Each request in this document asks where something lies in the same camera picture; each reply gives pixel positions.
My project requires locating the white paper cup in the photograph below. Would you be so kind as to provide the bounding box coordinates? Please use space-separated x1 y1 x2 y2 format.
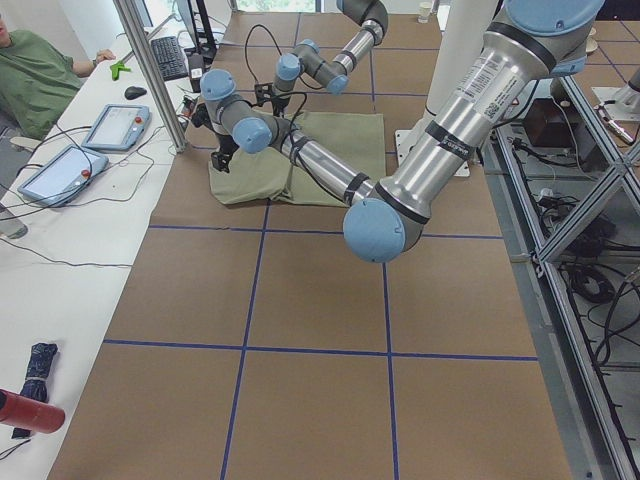
418 1 433 24

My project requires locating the black computer mouse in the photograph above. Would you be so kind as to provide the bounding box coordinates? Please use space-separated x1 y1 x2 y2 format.
124 86 147 100

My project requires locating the blue teach pendant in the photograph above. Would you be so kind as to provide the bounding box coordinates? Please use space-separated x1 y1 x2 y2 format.
82 104 151 152
18 145 108 207

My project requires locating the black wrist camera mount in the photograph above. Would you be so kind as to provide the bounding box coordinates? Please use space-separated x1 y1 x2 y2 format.
254 83 273 106
191 103 213 130

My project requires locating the red cylindrical bottle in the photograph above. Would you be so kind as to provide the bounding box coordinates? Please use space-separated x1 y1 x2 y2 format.
1 390 66 434

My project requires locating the upper blue teach pendant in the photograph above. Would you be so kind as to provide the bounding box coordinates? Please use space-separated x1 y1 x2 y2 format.
82 104 151 152

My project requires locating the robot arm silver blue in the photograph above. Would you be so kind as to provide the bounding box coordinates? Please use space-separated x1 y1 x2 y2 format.
200 1 601 263
271 0 388 116

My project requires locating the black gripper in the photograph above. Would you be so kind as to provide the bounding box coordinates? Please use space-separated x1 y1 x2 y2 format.
210 130 239 173
269 91 290 113

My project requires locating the person in green shirt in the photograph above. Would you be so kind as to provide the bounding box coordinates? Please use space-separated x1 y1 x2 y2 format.
1 24 115 140

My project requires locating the aluminium frame post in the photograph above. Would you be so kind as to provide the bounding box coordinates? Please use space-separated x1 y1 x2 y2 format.
113 0 187 153

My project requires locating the olive green long-sleeve shirt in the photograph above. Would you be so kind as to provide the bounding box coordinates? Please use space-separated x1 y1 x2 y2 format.
209 112 386 206

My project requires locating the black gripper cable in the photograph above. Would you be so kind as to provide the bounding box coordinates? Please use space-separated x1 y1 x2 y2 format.
243 23 309 131

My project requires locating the brown paper table cover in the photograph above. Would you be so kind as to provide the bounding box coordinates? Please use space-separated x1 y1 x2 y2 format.
50 130 571 479

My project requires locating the black keyboard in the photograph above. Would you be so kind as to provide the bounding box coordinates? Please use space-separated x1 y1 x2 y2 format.
150 36 189 81

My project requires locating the green plastic clip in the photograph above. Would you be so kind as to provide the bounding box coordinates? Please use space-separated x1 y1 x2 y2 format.
110 60 131 81

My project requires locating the lower blue teach pendant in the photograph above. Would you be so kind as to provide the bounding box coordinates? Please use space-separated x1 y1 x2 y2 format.
18 145 108 207

